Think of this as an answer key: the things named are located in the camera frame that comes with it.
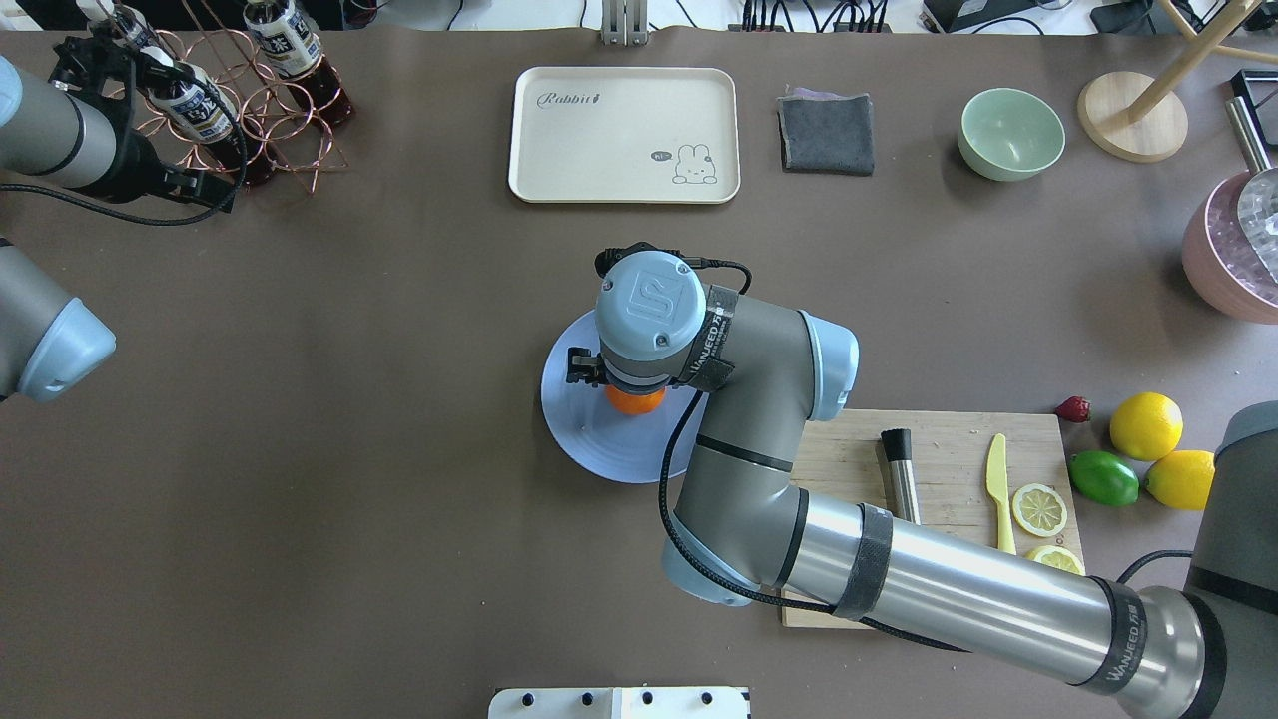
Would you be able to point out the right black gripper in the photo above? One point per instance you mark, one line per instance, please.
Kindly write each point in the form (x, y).
(581, 365)

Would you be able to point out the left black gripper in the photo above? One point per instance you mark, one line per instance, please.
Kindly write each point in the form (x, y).
(143, 163)

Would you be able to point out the orange mandarin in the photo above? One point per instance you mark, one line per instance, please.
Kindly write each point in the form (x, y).
(634, 404)

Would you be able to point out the blue plate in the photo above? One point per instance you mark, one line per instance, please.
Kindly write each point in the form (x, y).
(601, 439)

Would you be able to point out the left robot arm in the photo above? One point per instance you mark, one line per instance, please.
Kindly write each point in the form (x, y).
(51, 340)

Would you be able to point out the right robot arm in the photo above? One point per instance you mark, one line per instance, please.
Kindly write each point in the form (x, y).
(1206, 650)

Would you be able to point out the tea bottle white cap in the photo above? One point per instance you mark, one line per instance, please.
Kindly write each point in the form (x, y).
(191, 104)

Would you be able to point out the cream rabbit tray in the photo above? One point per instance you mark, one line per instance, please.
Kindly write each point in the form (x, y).
(624, 135)

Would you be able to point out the wooden cutting board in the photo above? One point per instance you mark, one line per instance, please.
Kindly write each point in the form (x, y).
(844, 458)

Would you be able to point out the steel muddler black tip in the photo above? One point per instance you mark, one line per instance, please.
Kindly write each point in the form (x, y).
(901, 485)

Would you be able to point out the grey folded cloth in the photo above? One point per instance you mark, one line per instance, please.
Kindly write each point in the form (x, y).
(827, 133)

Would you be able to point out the yellow plastic knife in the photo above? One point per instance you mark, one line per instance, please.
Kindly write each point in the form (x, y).
(996, 486)

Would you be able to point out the lemon slice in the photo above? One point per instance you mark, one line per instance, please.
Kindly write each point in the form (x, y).
(1039, 510)
(1057, 557)

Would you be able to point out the green bowl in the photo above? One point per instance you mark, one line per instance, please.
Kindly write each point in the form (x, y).
(1008, 135)

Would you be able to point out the red strawberry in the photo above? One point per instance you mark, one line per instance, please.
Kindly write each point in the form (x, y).
(1074, 409)

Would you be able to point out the green lime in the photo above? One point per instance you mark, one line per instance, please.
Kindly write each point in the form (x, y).
(1104, 477)

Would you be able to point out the yellow lemon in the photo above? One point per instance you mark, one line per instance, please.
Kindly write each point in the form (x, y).
(1182, 479)
(1147, 426)

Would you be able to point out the pink bowl with ice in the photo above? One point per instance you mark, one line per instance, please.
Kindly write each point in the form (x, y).
(1219, 261)

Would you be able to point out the steel ice scoop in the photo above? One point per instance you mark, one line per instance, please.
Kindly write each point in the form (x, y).
(1256, 208)

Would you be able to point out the copper wire bottle rack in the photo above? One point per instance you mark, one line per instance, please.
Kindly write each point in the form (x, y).
(298, 140)

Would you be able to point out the white camera post base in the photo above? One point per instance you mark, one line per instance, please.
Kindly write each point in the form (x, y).
(622, 702)

